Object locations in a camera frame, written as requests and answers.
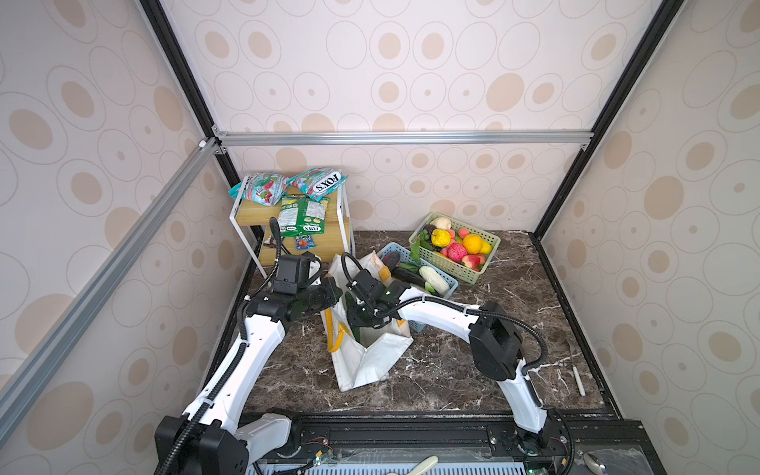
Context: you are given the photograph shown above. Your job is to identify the white grocery bag yellow handles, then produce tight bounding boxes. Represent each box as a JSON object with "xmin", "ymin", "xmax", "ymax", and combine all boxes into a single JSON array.
[{"xmin": 321, "ymin": 251, "xmax": 415, "ymax": 393}]

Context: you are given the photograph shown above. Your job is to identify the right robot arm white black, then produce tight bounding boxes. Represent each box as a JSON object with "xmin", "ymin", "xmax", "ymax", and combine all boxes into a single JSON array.
[{"xmin": 346, "ymin": 270, "xmax": 572, "ymax": 457}]

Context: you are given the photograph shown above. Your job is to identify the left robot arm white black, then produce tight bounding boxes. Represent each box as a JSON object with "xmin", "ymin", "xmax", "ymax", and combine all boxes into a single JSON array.
[{"xmin": 154, "ymin": 253, "xmax": 342, "ymax": 474}]

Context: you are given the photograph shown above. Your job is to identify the left slanted aluminium frame bar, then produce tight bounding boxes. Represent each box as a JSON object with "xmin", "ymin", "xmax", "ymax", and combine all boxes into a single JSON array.
[{"xmin": 1, "ymin": 138, "xmax": 220, "ymax": 443}]

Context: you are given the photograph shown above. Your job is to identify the blue plastic vegetable basket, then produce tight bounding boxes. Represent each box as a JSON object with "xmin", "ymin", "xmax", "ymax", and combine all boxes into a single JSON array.
[{"xmin": 377, "ymin": 241, "xmax": 459, "ymax": 334}]

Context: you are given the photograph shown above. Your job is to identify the white radish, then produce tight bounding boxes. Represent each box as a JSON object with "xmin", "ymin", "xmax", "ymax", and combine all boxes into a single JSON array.
[{"xmin": 419, "ymin": 266, "xmax": 450, "ymax": 297}]

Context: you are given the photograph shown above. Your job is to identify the horizontal aluminium frame bar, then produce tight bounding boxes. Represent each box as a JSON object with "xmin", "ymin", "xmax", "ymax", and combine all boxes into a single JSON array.
[{"xmin": 218, "ymin": 130, "xmax": 594, "ymax": 148}]

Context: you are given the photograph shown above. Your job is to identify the red green candy bag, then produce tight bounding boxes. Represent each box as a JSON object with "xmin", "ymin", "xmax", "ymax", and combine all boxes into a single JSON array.
[{"xmin": 229, "ymin": 172, "xmax": 290, "ymax": 207}]

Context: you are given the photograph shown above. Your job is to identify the white pen on table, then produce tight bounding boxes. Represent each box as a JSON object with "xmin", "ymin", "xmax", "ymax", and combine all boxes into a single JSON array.
[{"xmin": 572, "ymin": 365, "xmax": 587, "ymax": 397}]

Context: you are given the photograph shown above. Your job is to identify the pink dragon fruit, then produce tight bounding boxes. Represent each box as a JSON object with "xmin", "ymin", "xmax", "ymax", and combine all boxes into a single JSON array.
[{"xmin": 446, "ymin": 241, "xmax": 468, "ymax": 263}]

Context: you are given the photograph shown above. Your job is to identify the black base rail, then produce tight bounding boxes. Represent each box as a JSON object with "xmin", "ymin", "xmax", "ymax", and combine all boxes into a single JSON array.
[{"xmin": 155, "ymin": 412, "xmax": 666, "ymax": 475}]

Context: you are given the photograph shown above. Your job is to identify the long green cucumber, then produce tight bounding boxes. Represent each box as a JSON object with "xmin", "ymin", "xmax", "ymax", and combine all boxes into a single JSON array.
[{"xmin": 346, "ymin": 292, "xmax": 361, "ymax": 342}]

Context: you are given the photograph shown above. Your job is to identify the green plastic fruit basket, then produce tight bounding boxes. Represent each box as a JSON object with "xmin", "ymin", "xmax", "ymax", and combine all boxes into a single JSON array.
[{"xmin": 409, "ymin": 212, "xmax": 501, "ymax": 284}]

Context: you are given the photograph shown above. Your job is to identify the small blue red candy packet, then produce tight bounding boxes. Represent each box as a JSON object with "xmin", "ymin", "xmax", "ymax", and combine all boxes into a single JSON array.
[{"xmin": 295, "ymin": 235, "xmax": 317, "ymax": 251}]

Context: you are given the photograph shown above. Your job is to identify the green snack packet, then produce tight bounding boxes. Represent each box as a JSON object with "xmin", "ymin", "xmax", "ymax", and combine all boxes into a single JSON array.
[{"xmin": 268, "ymin": 195, "xmax": 329, "ymax": 238}]

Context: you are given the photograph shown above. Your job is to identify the white wire wooden shelf rack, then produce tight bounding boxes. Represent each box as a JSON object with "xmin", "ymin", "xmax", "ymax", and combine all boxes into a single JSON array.
[{"xmin": 229, "ymin": 173, "xmax": 355, "ymax": 276}]

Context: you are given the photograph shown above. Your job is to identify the teal Fox's candy bag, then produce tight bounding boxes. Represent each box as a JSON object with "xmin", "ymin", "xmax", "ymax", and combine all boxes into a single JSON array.
[{"xmin": 289, "ymin": 167, "xmax": 346, "ymax": 202}]

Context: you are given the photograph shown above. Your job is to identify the dark purple eggplant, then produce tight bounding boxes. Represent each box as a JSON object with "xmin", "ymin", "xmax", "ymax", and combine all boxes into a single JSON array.
[{"xmin": 391, "ymin": 266, "xmax": 426, "ymax": 288}]

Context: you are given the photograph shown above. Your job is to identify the yellow bell pepper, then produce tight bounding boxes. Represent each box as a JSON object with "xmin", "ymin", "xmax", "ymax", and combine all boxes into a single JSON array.
[{"xmin": 431, "ymin": 229, "xmax": 452, "ymax": 249}]

